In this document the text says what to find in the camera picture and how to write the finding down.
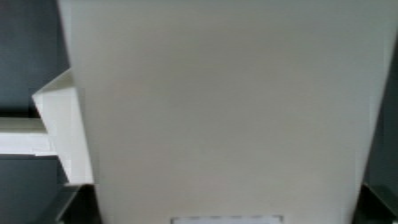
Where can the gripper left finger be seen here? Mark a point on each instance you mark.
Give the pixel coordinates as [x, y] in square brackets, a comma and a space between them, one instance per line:
[74, 208]

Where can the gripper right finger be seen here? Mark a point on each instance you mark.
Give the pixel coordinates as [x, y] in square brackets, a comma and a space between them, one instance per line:
[378, 205]

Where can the white cabinet top block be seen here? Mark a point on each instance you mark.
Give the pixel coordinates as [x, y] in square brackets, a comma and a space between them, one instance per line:
[230, 88]

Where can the white obstacle fence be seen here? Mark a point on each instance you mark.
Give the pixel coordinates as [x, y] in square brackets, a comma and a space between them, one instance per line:
[24, 137]

